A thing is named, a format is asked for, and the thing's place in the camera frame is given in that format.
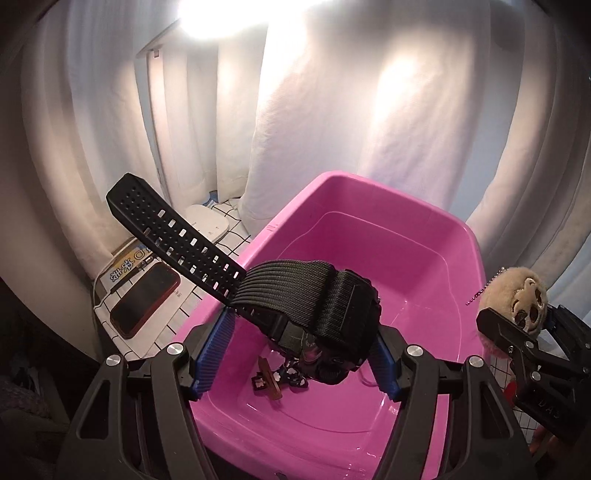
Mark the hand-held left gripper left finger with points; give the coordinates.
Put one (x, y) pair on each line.
(214, 355)

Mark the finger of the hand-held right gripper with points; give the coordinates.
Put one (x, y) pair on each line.
(572, 327)
(503, 334)

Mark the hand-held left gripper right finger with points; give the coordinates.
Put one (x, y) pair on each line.
(385, 369)

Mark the black bow hair clip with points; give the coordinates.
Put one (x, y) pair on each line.
(288, 374)

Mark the pink plastic basin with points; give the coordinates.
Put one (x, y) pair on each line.
(346, 438)

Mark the black wrist watch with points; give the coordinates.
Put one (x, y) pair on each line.
(295, 295)

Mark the smartphone with red case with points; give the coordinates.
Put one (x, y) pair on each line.
(143, 300)

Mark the yellow and blue packet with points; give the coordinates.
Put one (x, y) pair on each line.
(121, 272)

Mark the white rounded device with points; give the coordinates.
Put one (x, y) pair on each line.
(207, 221)

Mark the pale white curtain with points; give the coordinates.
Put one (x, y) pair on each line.
(545, 184)

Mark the sheer white curtain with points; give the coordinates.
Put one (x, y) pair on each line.
(83, 115)

